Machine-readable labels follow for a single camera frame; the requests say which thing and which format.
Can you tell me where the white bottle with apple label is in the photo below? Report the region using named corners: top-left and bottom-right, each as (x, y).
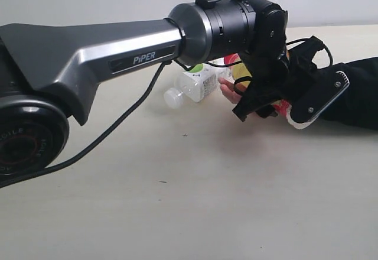
top-left (163, 57), bottom-right (232, 109)

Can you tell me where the open bare human hand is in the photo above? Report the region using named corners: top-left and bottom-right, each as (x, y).
top-left (218, 77), bottom-right (241, 104)

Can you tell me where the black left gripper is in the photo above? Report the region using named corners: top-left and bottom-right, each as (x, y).
top-left (232, 8), bottom-right (350, 124)

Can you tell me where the yellow label bottle red cap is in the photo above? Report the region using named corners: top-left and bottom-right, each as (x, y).
top-left (223, 54), bottom-right (312, 129)

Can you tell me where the black cable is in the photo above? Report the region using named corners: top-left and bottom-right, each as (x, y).
top-left (0, 0), bottom-right (333, 189)

